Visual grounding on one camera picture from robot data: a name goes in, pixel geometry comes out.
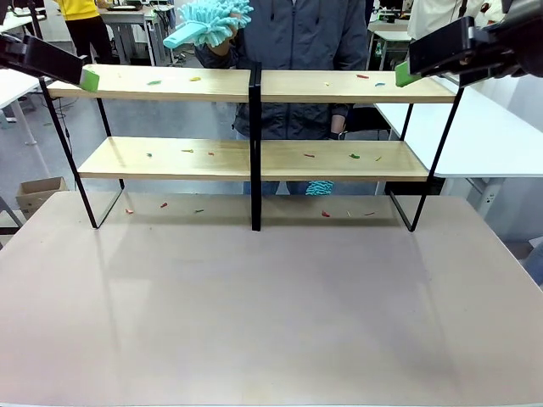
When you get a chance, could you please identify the small white side table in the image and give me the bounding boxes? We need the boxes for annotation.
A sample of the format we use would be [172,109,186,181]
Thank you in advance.
[0,67,43,148]

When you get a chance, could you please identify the bystander in white top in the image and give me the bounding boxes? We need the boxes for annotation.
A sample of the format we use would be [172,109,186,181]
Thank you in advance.
[408,0,508,40]

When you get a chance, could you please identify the bystander in blue jeans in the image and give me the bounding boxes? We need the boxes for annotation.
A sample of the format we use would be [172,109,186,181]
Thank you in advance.
[523,243,543,290]

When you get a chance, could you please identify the background desk with green items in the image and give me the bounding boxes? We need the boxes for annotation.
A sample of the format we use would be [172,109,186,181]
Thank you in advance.
[366,10,415,72]

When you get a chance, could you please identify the person's left forearm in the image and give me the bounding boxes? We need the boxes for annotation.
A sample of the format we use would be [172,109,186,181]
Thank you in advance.
[330,103,350,135]

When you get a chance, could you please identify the person's right hand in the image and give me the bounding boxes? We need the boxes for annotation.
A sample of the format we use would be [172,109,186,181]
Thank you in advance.
[207,36,238,57]

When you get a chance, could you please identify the wooden two-tier black-framed shelf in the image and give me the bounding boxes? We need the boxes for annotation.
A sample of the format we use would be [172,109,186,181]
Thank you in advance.
[39,61,466,233]

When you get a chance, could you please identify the person's right forearm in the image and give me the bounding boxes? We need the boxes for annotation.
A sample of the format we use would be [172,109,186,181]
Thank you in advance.
[194,41,241,70]

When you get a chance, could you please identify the bystander in yellow top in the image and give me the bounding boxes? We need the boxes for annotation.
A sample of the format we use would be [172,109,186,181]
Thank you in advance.
[53,0,112,65]

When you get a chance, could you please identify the person in grey jacket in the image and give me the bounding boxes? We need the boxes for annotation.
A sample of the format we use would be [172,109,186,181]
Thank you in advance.
[193,0,371,197]

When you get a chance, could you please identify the teal microfiber duster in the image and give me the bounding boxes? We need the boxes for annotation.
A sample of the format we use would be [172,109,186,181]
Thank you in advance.
[305,180,335,198]
[162,0,255,49]

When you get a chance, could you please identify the cardboard box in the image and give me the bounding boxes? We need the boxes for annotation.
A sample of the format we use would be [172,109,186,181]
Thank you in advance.
[15,176,69,220]

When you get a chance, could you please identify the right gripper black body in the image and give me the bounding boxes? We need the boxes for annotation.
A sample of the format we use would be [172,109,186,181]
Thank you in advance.
[474,0,543,80]

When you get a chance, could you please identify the black stand pole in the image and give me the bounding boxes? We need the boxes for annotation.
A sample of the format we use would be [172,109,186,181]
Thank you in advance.
[25,0,48,42]

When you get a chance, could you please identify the grey background desk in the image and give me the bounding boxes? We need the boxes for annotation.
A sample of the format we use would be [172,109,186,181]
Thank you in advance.
[98,4,170,65]

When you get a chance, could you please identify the large white side table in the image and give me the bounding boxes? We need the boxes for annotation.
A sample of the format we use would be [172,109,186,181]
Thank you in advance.
[375,75,543,217]

